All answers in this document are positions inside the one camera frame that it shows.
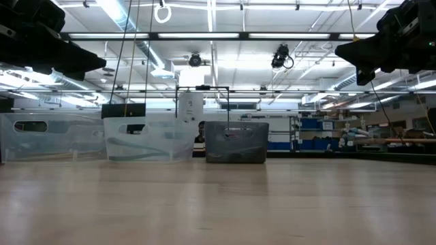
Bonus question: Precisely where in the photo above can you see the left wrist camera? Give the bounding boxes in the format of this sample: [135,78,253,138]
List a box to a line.
[0,0,66,35]

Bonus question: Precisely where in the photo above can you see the clear plastic bin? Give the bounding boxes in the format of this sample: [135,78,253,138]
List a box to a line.
[103,116,198,162]
[0,112,107,163]

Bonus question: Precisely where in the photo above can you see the black metal stand frame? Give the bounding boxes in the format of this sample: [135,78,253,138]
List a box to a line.
[174,84,230,123]

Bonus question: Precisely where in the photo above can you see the black monitor box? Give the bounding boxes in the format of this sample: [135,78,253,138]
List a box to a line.
[101,102,147,120]

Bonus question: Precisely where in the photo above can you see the grey plastic bin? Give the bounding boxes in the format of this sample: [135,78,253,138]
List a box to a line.
[204,120,270,164]

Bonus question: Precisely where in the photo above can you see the yellowish hanging cord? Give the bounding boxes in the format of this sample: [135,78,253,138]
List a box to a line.
[123,0,141,118]

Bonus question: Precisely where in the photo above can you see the dark monitor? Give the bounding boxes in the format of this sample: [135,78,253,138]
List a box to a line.
[0,97,15,114]

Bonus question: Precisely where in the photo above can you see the shelf with blue bins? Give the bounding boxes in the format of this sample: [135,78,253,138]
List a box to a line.
[289,115,340,152]

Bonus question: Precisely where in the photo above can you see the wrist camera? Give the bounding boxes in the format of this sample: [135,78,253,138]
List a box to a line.
[376,0,436,35]
[0,0,66,35]

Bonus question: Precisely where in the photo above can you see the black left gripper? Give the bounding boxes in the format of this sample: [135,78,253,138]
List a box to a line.
[0,33,108,82]

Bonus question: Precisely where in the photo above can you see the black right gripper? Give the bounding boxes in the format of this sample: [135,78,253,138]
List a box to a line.
[334,32,436,87]

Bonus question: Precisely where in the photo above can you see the round ceiling camera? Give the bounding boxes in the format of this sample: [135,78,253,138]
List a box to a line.
[188,52,203,68]

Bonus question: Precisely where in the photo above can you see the yellow hanging cable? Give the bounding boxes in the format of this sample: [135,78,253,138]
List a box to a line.
[346,0,361,42]

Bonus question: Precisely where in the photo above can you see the long wooden plank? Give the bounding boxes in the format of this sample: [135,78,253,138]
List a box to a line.
[354,137,436,144]

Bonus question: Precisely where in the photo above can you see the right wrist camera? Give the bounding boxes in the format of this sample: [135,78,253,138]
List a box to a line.
[376,0,436,35]

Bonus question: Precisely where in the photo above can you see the black aluminium table frame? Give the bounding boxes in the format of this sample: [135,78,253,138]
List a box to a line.
[192,150,436,166]

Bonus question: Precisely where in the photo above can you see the person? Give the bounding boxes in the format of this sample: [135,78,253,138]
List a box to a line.
[193,120,207,158]

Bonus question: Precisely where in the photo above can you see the black hanging cord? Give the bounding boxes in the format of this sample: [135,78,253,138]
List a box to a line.
[144,0,155,105]
[108,0,133,105]

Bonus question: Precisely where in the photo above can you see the overhead light bar beam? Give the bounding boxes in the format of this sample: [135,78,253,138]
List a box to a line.
[59,31,377,42]

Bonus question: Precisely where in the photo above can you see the black hanging camera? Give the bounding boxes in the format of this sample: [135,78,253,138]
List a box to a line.
[270,43,294,70]

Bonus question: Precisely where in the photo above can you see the black hanging cable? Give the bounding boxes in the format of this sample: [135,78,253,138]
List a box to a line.
[369,81,406,146]

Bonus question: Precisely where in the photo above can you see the white hanging ring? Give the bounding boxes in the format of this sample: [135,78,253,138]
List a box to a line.
[153,2,173,25]

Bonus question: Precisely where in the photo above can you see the white sheet on stand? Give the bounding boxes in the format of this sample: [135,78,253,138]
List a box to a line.
[177,91,204,124]

